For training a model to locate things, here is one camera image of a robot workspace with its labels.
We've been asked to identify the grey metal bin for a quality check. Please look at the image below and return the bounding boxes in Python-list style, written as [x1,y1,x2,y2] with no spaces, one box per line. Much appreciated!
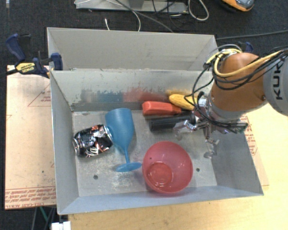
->
[47,27,264,216]

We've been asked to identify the blue plastic goblet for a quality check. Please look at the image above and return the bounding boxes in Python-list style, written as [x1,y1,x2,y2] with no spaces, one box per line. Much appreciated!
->
[105,107,143,173]

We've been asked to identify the brown cardboard board red print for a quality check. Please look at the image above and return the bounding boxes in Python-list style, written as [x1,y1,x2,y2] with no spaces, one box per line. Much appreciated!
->
[4,65,270,210]

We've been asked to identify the red plastic bowl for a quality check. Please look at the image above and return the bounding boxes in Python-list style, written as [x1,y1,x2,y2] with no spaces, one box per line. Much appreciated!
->
[142,140,194,195]

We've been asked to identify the crushed black drink can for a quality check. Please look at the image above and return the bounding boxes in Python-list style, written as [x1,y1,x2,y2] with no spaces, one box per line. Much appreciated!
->
[72,124,114,158]

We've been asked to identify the black cylinder on white bracket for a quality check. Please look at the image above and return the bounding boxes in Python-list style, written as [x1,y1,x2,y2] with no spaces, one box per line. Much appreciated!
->
[196,91,208,109]

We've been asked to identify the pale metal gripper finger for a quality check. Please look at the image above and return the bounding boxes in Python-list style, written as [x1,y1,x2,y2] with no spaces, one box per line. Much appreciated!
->
[173,119,197,139]
[204,128,220,159]

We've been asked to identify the black ribbed brush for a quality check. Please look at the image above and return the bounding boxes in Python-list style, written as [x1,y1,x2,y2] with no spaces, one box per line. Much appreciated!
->
[148,115,195,132]

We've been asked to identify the red stapler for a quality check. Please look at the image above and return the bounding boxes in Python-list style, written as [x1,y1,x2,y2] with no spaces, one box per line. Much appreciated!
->
[142,101,183,117]

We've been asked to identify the yellow toy corn cob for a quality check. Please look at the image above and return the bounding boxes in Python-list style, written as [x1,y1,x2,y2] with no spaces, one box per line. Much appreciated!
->
[168,93,197,111]

